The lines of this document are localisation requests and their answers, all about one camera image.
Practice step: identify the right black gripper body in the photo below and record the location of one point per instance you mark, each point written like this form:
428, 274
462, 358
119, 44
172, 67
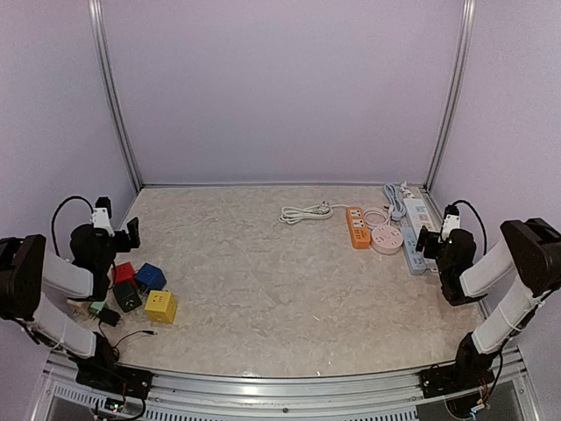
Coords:
429, 252

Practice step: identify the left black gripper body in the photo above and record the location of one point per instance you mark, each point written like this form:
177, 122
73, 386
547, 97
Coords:
124, 245

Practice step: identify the pink round power strip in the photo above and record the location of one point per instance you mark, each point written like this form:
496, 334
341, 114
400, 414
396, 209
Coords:
385, 238

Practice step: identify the mint green plug adapter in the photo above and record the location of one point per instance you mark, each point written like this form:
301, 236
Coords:
97, 310

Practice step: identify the black power adapter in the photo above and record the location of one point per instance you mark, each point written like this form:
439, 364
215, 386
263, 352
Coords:
112, 318

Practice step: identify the beige plug adapter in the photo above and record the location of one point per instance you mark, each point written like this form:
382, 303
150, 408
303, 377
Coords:
79, 309

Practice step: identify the orange power strip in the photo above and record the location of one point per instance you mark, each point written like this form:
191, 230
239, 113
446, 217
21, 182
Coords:
356, 223

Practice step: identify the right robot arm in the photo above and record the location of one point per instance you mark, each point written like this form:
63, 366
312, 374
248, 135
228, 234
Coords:
528, 250

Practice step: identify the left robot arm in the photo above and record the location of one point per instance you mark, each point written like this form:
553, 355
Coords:
29, 271

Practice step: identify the blue-grey power strip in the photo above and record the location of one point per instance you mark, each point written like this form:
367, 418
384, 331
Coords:
397, 213

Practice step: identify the white power strip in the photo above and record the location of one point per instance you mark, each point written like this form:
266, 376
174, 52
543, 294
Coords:
418, 214

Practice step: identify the red cube socket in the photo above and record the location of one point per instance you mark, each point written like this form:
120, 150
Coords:
123, 273

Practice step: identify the blue cube socket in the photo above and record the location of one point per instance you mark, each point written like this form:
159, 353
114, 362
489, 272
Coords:
150, 278

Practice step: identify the dark green cube socket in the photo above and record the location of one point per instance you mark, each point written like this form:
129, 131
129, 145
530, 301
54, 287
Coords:
126, 297

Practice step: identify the yellow cube socket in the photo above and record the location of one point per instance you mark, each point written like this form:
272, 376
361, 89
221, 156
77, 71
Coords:
161, 307

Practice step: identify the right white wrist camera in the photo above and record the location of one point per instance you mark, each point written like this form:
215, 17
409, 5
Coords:
451, 221

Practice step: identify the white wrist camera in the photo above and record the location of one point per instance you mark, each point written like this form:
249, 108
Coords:
451, 221
101, 215

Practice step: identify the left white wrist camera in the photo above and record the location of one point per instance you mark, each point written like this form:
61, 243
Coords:
101, 215

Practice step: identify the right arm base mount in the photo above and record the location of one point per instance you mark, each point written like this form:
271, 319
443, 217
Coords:
440, 381

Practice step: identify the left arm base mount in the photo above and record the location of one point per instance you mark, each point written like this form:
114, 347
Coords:
123, 381

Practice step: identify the aluminium front rail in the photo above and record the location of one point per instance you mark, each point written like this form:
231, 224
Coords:
391, 395

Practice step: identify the left aluminium frame post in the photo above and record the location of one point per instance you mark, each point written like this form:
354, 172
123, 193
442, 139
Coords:
110, 88

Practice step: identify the aluminium frame post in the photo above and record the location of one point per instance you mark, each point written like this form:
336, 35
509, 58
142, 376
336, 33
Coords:
110, 88
453, 94

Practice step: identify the right aluminium frame post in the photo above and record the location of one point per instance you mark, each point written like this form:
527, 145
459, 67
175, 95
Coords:
453, 94

